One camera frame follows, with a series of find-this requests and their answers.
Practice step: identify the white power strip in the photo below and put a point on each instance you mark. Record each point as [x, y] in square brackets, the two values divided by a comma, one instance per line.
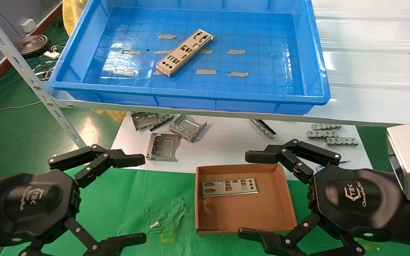
[52, 54]

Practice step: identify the grey perforated steel upright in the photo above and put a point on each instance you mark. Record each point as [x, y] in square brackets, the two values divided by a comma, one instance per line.
[25, 73]

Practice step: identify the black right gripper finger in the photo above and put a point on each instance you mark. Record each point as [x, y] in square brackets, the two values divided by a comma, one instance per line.
[262, 156]
[258, 235]

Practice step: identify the silver metal I/O shield plate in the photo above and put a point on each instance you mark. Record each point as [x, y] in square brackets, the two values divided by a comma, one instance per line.
[183, 53]
[226, 192]

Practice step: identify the thin black pen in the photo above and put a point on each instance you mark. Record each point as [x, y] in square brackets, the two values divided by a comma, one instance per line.
[345, 161]

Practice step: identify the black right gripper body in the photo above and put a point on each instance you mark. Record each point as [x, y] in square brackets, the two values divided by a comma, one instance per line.
[354, 199]

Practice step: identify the open cardboard box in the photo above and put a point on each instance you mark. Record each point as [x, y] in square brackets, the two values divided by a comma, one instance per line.
[240, 213]

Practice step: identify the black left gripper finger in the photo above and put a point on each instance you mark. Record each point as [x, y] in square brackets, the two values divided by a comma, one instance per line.
[119, 243]
[128, 160]

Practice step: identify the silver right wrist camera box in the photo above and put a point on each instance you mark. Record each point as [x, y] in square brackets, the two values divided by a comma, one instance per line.
[409, 160]

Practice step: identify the white paper sheet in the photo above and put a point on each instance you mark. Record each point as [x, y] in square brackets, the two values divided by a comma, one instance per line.
[226, 149]

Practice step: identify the grey metal shelf rail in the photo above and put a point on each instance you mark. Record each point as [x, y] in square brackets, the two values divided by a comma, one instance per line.
[368, 120]

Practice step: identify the grey sheet metal bracket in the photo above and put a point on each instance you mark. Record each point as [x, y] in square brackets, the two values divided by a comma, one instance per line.
[164, 146]
[143, 120]
[187, 127]
[166, 117]

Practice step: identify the white wall outlet box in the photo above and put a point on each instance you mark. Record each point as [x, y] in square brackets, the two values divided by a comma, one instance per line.
[29, 25]

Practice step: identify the black round stool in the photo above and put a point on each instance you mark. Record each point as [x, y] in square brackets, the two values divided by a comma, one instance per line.
[32, 46]

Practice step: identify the blue plastic tray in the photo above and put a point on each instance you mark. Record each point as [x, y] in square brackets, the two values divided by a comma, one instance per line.
[262, 35]

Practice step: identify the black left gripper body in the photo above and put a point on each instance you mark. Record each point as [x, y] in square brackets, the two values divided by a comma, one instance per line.
[27, 204]

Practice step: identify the small white tape scrap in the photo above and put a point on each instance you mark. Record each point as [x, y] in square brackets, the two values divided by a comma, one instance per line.
[154, 224]

